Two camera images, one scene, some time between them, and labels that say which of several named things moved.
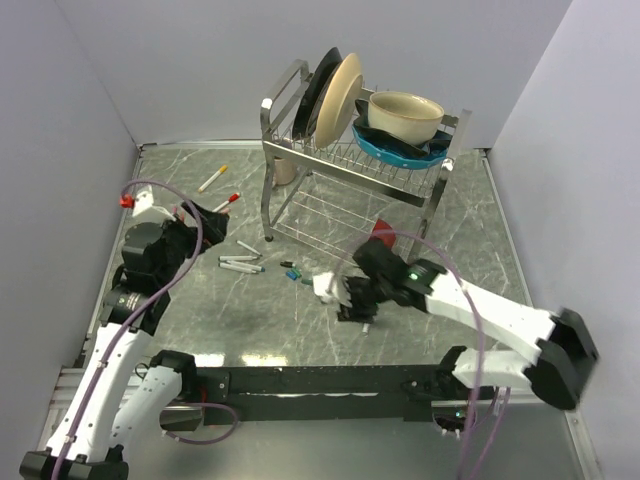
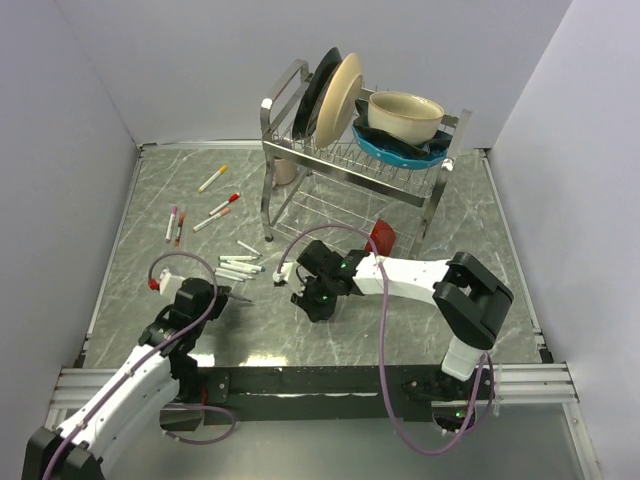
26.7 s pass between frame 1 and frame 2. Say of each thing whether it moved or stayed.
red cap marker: stayed
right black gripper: moved
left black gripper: moved
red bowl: stayed
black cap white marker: stayed
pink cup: stayed
